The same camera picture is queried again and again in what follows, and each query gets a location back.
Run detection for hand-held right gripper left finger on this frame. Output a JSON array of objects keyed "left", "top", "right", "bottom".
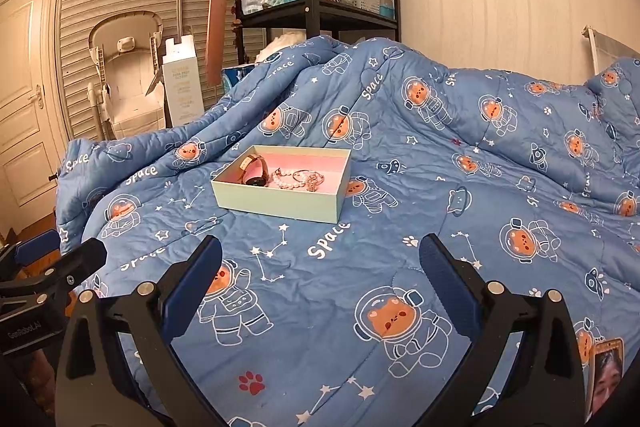
[{"left": 55, "top": 234, "right": 231, "bottom": 427}]

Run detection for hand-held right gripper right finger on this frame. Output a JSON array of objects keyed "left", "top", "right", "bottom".
[{"left": 415, "top": 234, "right": 587, "bottom": 427}]

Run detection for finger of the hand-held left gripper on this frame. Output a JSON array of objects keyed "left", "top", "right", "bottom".
[
  {"left": 0, "top": 237, "right": 108, "bottom": 302},
  {"left": 0, "top": 229, "right": 62, "bottom": 279}
]

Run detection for pale box with pink inside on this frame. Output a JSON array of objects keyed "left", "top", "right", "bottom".
[{"left": 210, "top": 145, "right": 352, "bottom": 225}]

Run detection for pearl bracelet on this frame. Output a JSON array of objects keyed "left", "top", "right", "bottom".
[{"left": 270, "top": 166, "right": 302, "bottom": 190}]

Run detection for blue astronaut bear printed blanket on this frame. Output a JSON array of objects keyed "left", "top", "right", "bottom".
[{"left": 52, "top": 34, "right": 640, "bottom": 427}]

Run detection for cream panelled door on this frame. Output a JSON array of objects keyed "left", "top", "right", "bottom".
[{"left": 0, "top": 0, "right": 67, "bottom": 228}]

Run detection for smartphone with lit screen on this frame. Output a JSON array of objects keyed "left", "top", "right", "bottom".
[{"left": 587, "top": 337, "right": 626, "bottom": 418}]

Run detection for white baby high chair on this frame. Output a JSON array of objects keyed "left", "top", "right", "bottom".
[{"left": 87, "top": 11, "right": 169, "bottom": 140}]

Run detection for tall white carton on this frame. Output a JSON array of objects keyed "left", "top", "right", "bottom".
[{"left": 161, "top": 34, "right": 206, "bottom": 128}]

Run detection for blue packet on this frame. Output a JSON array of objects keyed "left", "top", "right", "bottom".
[{"left": 221, "top": 64, "right": 256, "bottom": 96}]

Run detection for white cloth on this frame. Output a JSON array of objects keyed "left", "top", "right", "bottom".
[{"left": 255, "top": 32, "right": 309, "bottom": 63}]

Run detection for white panel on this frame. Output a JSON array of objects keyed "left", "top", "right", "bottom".
[{"left": 582, "top": 25, "right": 640, "bottom": 76}]

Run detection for beige strap wrist watch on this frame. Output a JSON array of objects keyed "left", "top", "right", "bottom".
[{"left": 237, "top": 152, "right": 271, "bottom": 186}]

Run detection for gold chain bracelet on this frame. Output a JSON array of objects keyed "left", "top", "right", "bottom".
[{"left": 290, "top": 168, "right": 326, "bottom": 193}]

